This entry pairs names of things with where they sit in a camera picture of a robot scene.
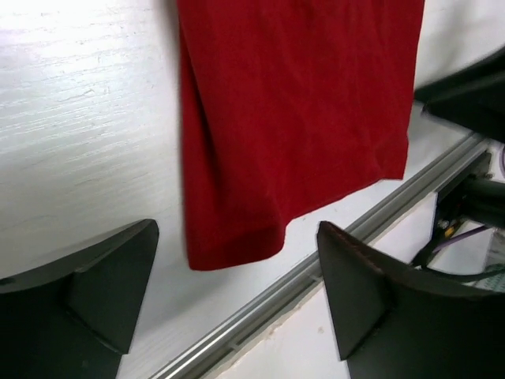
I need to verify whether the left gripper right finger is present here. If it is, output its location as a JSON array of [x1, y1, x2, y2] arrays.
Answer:
[[317, 221, 504, 378]]

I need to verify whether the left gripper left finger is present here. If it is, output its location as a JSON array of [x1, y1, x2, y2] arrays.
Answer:
[[1, 220, 159, 379]]

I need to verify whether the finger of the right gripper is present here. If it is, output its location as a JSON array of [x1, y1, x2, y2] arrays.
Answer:
[[414, 48, 504, 138]]

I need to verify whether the red t shirt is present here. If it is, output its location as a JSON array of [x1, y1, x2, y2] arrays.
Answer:
[[178, 0, 425, 271]]

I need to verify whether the green and white object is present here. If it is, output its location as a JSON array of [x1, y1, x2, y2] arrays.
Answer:
[[473, 265, 505, 293]]

